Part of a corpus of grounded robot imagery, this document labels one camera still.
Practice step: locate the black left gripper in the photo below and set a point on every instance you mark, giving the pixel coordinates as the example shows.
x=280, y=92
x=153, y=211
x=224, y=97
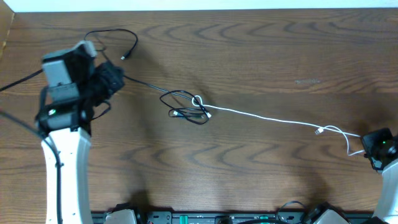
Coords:
x=116, y=73

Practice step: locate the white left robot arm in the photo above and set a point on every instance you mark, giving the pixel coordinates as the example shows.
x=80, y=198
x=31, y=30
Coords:
x=66, y=110

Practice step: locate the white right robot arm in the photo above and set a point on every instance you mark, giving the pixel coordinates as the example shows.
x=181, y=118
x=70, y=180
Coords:
x=386, y=209

